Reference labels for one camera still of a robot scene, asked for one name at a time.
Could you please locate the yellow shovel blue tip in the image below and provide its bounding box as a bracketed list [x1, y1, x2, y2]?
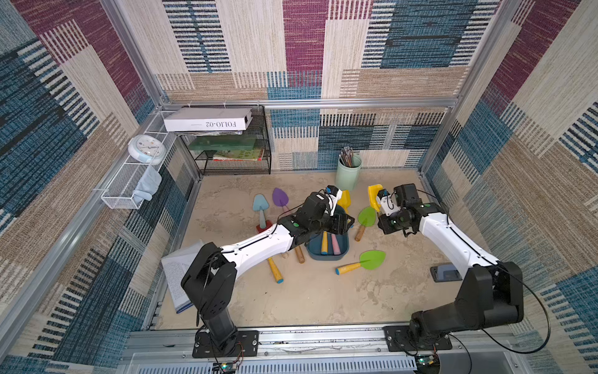
[337, 190, 352, 211]
[268, 257, 284, 284]

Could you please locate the green trowel wooden handle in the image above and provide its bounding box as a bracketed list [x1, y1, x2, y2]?
[354, 207, 377, 242]
[294, 246, 305, 264]

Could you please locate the purple trowel pink handle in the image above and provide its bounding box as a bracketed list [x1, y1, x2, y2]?
[272, 188, 290, 211]
[331, 234, 341, 256]

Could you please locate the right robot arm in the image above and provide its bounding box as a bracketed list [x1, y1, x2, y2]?
[368, 184, 524, 351]

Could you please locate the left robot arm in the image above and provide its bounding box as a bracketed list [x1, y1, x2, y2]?
[181, 185, 354, 358]

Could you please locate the dark teal storage box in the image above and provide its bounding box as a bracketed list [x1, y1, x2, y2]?
[305, 232, 350, 261]

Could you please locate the white folio box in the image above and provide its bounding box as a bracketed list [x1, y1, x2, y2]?
[164, 108, 253, 132]

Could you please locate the mint green pencil cup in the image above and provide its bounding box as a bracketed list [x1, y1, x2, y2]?
[335, 154, 362, 191]

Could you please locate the light blue trowel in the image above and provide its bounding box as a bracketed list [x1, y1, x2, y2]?
[252, 194, 269, 227]

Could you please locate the dark smartphone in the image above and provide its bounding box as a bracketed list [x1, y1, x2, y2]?
[430, 263, 463, 283]

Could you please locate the colored pencils bundle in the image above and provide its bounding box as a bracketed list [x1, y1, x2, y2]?
[339, 146, 355, 168]

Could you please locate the colourful book on shelf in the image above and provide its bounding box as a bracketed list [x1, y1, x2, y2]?
[212, 148, 265, 161]

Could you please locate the green book on shelf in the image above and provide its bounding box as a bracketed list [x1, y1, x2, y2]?
[188, 135, 257, 152]

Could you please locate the open white book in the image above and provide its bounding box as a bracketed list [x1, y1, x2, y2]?
[161, 240, 204, 313]

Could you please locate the light blue cloth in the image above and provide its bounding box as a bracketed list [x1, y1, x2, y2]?
[132, 166, 162, 204]

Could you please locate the white round clock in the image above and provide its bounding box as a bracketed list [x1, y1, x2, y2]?
[128, 134, 167, 165]

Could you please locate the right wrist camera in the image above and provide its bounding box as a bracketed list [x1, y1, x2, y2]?
[376, 189, 400, 217]

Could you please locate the red shovel wooden handle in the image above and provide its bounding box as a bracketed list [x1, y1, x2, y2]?
[256, 220, 273, 233]

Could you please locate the green trowel yellow handle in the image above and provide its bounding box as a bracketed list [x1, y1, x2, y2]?
[335, 250, 386, 275]

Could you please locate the black wire shelf rack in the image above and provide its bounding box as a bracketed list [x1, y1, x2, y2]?
[179, 105, 273, 177]

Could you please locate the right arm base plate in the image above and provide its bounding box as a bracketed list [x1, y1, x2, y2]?
[382, 325, 453, 353]

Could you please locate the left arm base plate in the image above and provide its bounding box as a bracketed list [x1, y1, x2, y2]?
[192, 330, 259, 358]

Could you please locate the white wire basket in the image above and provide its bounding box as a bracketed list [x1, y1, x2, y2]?
[101, 132, 176, 210]

